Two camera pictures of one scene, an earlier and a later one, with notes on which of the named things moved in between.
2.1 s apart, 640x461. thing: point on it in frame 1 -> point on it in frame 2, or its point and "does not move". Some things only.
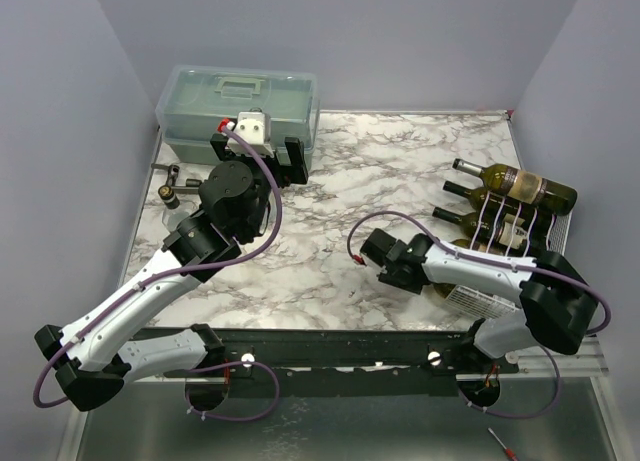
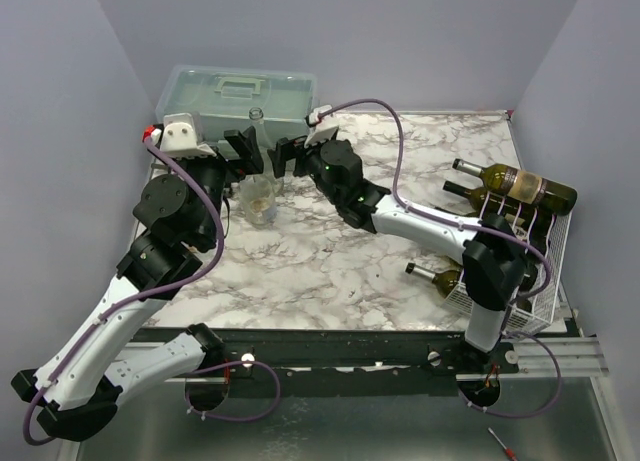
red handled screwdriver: [508, 451] does not move
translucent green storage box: [193, 99] does not move
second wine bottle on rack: [485, 199] does not move
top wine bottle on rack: [522, 184] does not move
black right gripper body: [396, 260] -> [298, 157]
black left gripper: [295, 149] -> [247, 149]
